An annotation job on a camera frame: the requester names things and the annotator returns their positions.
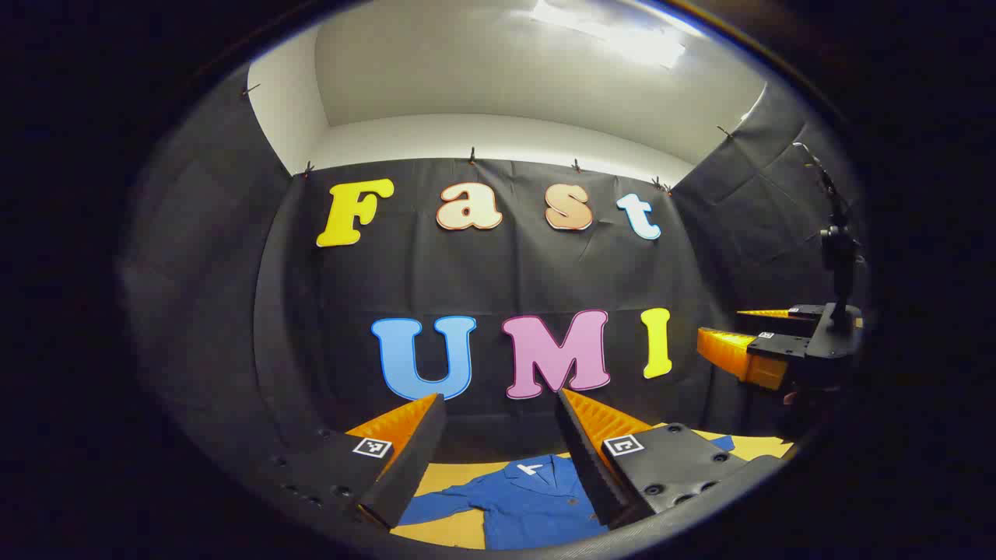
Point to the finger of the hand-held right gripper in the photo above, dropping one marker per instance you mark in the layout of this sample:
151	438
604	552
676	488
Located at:
731	354
778	319

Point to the black backdrop cloth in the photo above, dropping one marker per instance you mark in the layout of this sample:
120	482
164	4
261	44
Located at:
506	272

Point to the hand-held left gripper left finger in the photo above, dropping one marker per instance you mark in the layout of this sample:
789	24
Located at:
416	443

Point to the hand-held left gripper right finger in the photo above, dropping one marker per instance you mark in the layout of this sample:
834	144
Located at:
580	451

